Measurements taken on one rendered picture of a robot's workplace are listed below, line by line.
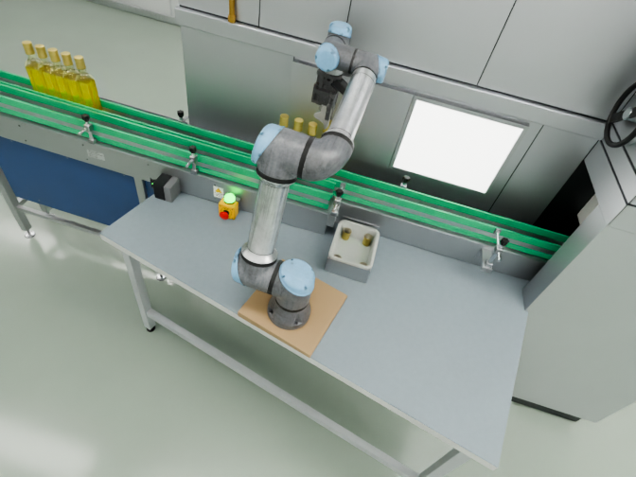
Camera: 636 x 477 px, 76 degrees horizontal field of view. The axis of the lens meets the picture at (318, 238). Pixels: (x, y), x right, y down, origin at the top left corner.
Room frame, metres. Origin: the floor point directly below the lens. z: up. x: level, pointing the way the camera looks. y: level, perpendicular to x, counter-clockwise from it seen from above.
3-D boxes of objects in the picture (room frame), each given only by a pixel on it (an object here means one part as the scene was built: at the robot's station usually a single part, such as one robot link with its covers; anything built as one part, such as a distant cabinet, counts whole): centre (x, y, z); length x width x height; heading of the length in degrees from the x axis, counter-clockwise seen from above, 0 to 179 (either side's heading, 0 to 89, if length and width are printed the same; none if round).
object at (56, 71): (1.49, 1.20, 1.02); 0.06 x 0.06 x 0.28; 84
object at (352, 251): (1.12, -0.15, 0.80); 0.22 x 0.17 x 0.09; 174
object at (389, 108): (1.48, -0.21, 1.15); 0.90 x 0.03 x 0.34; 84
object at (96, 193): (1.40, 0.82, 0.54); 1.59 x 0.18 x 0.43; 84
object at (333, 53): (1.27, 0.07, 1.47); 0.11 x 0.11 x 0.08; 83
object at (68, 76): (1.48, 1.15, 1.02); 0.06 x 0.06 x 0.28; 84
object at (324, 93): (1.38, 0.09, 1.32); 0.09 x 0.08 x 0.12; 83
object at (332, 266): (1.15, -0.15, 0.79); 0.27 x 0.17 x 0.08; 174
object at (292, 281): (0.79, 0.04, 0.94); 0.13 x 0.12 x 0.14; 83
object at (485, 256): (1.17, -0.68, 0.90); 0.17 x 0.05 x 0.23; 174
